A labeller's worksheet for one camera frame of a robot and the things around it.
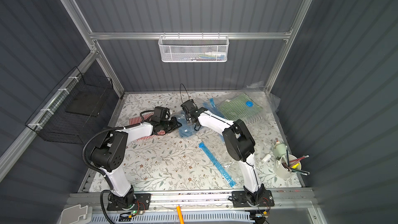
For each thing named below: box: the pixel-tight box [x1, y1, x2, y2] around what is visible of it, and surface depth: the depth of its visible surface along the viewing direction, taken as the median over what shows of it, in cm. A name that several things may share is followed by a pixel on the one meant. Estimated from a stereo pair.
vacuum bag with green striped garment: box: [203, 81, 280, 122], surface depth 113 cm
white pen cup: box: [274, 154, 302, 179], surface depth 78 cm
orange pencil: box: [176, 205, 185, 224], surface depth 72 cm
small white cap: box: [261, 153, 272, 164], surface depth 86 cm
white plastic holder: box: [60, 204, 93, 224], surface depth 66 cm
